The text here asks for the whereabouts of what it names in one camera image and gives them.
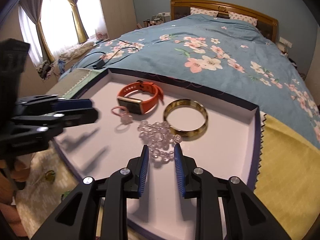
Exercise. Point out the white wall socket right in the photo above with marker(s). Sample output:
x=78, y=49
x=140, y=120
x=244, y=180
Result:
x=285, y=42

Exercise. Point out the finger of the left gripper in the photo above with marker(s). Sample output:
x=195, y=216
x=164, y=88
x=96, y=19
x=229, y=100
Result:
x=50, y=119
x=44, y=104

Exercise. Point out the left patterned pillow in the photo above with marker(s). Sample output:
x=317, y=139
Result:
x=212, y=13

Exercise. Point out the left nightstand clutter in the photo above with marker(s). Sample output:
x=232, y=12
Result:
x=158, y=19

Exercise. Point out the patchwork patterned bed cloth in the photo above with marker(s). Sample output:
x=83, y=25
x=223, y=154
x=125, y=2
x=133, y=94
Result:
x=287, y=180

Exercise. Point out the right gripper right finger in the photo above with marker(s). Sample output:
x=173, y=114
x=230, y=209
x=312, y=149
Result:
x=226, y=208

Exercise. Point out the left hand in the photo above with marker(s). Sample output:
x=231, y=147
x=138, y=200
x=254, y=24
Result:
x=18, y=174

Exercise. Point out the pink left sleeve forearm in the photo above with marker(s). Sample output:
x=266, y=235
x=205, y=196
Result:
x=12, y=217

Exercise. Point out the wooden bed headboard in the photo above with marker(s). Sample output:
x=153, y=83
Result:
x=267, y=25

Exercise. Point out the grey and yellow left curtain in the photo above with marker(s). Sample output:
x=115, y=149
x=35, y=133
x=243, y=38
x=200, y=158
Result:
x=29, y=12

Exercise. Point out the blue floral duvet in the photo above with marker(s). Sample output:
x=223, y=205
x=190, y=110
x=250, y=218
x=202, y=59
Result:
x=231, y=56

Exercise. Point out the orange smart watch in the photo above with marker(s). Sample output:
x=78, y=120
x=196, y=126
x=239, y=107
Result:
x=140, y=97

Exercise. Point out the patterned pillow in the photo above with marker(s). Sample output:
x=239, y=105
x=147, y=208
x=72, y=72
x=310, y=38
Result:
x=212, y=13
x=241, y=17

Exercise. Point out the crumpled blanket on window seat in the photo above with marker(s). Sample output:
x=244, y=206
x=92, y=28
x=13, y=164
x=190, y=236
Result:
x=76, y=51

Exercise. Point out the right patterned pillow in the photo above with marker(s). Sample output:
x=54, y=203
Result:
x=241, y=17

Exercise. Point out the gold amber bangle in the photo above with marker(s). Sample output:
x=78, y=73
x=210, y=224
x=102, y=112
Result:
x=187, y=118

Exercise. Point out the dark blue shallow box tray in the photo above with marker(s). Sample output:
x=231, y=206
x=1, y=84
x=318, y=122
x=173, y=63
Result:
x=229, y=147

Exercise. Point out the beige wardrobe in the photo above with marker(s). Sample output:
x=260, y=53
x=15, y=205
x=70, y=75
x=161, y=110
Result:
x=120, y=17

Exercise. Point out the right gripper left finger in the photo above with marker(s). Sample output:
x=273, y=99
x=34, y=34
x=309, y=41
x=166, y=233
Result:
x=77, y=215

